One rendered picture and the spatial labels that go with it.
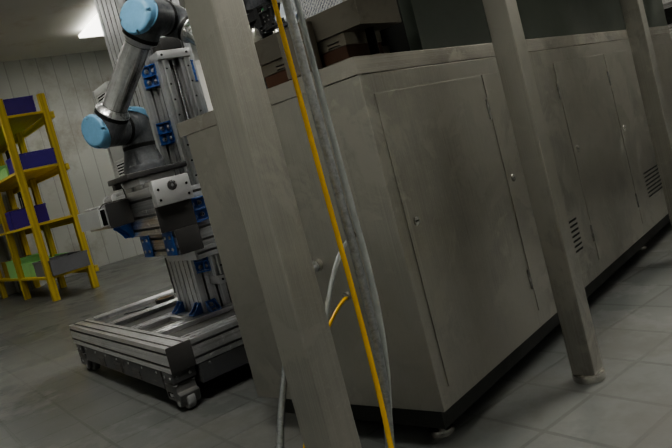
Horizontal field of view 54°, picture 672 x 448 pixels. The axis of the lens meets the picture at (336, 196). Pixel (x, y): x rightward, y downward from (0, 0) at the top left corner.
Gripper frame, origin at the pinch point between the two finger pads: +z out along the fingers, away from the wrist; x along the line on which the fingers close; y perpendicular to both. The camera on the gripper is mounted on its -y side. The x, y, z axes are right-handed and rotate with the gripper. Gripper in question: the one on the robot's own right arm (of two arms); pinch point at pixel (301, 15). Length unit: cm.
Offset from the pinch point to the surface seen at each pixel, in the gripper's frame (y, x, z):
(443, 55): -22.7, 10.2, 32.9
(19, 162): 45, 144, -516
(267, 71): -14.3, -18.9, 0.3
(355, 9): -10.3, -19.8, 32.6
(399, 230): -59, -25, 32
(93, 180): 32, 331, -733
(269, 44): -8.7, -19.9, 4.6
